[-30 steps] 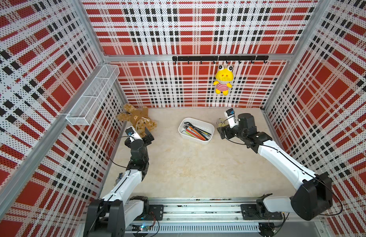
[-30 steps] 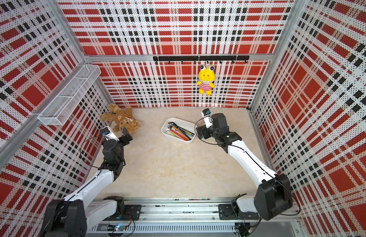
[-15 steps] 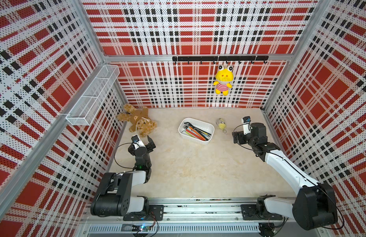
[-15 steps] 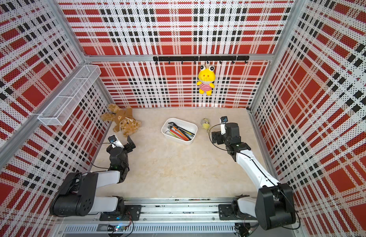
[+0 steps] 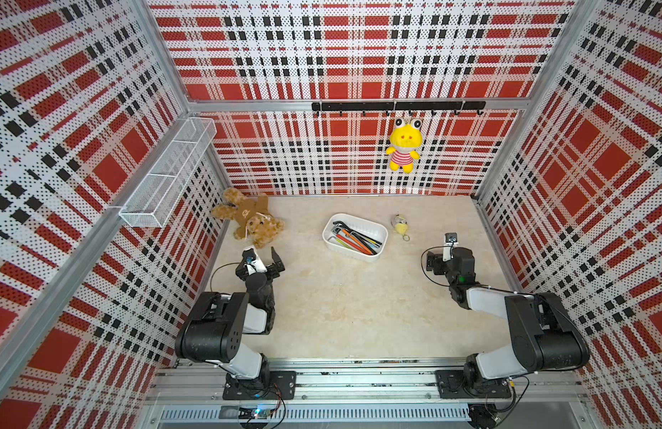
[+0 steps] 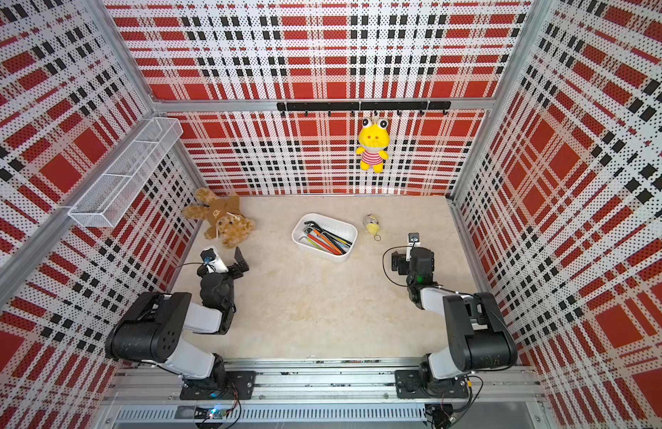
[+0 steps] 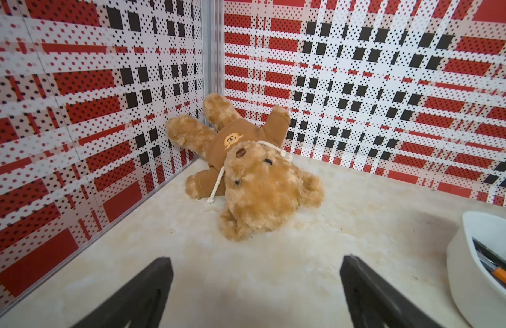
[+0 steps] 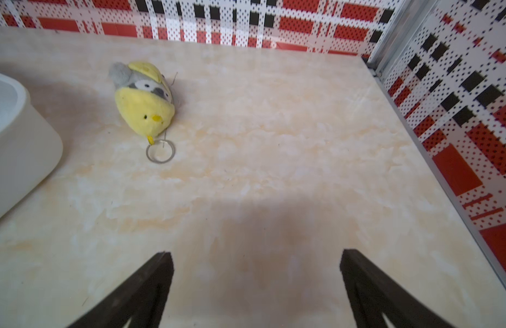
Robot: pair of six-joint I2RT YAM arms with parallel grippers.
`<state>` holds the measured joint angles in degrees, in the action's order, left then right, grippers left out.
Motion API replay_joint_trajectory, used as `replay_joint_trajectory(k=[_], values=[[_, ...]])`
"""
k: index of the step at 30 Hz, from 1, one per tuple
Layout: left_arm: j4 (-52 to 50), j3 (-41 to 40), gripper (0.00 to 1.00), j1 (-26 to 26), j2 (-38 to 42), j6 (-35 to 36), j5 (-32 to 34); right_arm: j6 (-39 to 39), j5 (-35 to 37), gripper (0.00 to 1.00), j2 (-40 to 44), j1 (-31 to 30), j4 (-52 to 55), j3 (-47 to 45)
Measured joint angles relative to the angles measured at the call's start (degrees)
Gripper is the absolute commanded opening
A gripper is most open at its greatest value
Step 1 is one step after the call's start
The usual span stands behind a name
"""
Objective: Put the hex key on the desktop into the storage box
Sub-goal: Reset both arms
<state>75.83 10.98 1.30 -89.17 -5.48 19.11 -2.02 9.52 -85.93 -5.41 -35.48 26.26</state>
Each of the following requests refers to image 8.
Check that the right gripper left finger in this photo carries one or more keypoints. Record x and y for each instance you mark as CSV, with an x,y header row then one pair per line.
x,y
139,301

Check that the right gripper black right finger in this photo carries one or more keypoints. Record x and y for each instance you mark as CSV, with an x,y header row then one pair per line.
x,y
376,299

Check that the white plastic storage box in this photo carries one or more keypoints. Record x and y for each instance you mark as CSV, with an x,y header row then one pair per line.
x,y
30,148

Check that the small yellow keychain plush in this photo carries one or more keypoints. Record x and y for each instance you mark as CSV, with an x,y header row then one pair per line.
x,y
145,102

